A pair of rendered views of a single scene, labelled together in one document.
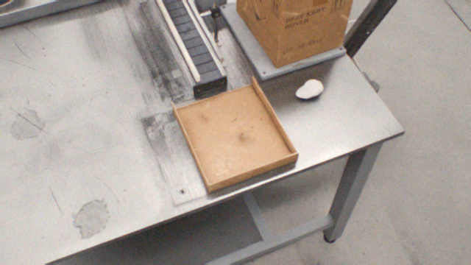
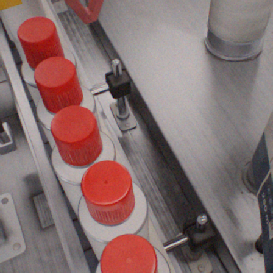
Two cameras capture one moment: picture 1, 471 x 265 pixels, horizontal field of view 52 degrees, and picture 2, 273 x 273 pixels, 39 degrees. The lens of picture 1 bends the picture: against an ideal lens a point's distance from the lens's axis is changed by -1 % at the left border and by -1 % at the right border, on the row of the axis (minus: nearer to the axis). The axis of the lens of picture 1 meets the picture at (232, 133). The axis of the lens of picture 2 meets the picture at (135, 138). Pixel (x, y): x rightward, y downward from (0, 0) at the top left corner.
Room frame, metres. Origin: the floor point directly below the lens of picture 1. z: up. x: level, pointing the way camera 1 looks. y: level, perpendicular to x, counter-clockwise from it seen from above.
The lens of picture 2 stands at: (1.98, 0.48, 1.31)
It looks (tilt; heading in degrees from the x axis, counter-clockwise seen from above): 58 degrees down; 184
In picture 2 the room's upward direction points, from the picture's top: 5 degrees counter-clockwise
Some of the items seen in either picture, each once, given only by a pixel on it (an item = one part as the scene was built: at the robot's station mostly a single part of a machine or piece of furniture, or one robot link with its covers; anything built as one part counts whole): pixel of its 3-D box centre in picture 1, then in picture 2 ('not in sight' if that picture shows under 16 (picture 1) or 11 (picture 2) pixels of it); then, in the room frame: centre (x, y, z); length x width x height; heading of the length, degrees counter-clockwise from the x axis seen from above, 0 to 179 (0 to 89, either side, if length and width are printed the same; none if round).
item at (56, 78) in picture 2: not in sight; (77, 141); (1.77, 0.41, 0.98); 0.05 x 0.05 x 0.20
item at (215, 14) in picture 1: (209, 23); not in sight; (1.17, 0.07, 0.91); 0.07 x 0.03 x 0.16; 113
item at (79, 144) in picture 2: not in sight; (93, 185); (1.82, 0.42, 0.98); 0.05 x 0.05 x 0.20
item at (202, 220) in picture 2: not in sight; (183, 242); (1.85, 0.51, 0.89); 0.06 x 0.03 x 0.12; 113
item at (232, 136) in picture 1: (232, 130); not in sight; (0.80, 0.00, 0.85); 0.30 x 0.26 x 0.04; 23
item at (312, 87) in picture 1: (310, 89); not in sight; (0.95, -0.23, 0.85); 0.08 x 0.07 x 0.04; 86
